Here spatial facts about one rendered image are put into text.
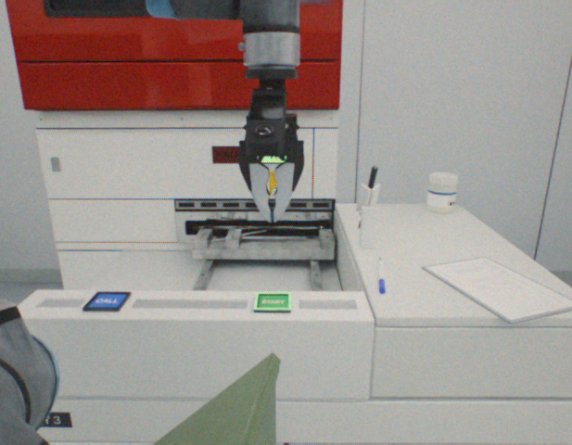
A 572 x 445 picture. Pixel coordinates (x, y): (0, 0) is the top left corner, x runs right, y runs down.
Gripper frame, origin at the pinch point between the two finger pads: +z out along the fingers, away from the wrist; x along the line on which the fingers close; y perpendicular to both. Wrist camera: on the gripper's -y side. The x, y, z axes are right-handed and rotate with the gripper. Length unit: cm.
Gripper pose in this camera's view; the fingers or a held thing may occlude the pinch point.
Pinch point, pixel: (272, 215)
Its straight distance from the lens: 63.5
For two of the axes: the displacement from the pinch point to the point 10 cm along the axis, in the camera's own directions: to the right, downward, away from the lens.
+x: -10.0, 0.0, 0.1
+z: 0.0, 9.5, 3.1
